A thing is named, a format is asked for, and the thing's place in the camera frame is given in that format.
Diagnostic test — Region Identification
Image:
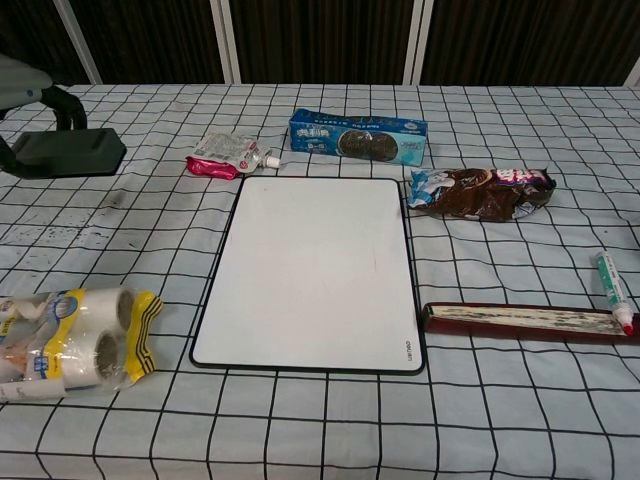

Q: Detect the blue cookie box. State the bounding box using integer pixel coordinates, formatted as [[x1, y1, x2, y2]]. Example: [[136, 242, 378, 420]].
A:
[[288, 107, 430, 168]]

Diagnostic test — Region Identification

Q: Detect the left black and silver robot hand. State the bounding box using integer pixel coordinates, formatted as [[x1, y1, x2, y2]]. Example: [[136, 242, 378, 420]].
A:
[[0, 53, 88, 177]]

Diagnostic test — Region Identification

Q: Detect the brown and blue snack wrapper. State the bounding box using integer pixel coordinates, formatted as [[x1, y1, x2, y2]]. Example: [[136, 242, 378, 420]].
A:
[[407, 166, 558, 222]]

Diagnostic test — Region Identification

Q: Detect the plastic wrap rolls yellow pack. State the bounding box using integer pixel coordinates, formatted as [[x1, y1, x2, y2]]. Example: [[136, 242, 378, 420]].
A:
[[0, 287, 165, 404]]

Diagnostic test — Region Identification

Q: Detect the white and pink spout pouch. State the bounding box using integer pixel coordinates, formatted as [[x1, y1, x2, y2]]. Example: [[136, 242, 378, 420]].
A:
[[185, 130, 281, 180]]

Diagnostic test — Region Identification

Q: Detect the white green marker red tip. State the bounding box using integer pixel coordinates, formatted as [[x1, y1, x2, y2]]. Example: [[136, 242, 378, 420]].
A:
[[593, 251, 636, 337]]

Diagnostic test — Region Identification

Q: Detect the dark grey whiteboard eraser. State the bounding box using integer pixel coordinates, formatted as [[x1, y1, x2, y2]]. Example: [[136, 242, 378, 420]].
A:
[[9, 127, 125, 179]]

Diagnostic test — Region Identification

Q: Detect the white whiteboard with black frame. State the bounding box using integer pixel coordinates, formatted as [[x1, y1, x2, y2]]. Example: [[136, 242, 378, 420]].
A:
[[188, 174, 427, 375]]

